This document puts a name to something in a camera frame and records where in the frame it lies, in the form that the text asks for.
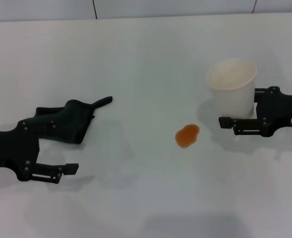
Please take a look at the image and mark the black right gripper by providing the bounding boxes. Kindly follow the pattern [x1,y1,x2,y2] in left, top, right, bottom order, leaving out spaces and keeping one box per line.
[218,86,292,137]

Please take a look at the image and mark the dark blue rag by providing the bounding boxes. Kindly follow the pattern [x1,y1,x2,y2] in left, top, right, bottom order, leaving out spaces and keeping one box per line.
[34,96,114,145]

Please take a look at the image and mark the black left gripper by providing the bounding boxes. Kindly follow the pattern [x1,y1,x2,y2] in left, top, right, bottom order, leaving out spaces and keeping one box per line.
[0,116,80,184]

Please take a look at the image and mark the orange brown liquid stain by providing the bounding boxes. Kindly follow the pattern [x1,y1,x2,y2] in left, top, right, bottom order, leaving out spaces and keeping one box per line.
[175,123,200,149]

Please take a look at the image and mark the white paper cup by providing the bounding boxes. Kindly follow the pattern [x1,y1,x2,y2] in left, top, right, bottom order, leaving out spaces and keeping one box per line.
[204,58,258,119]

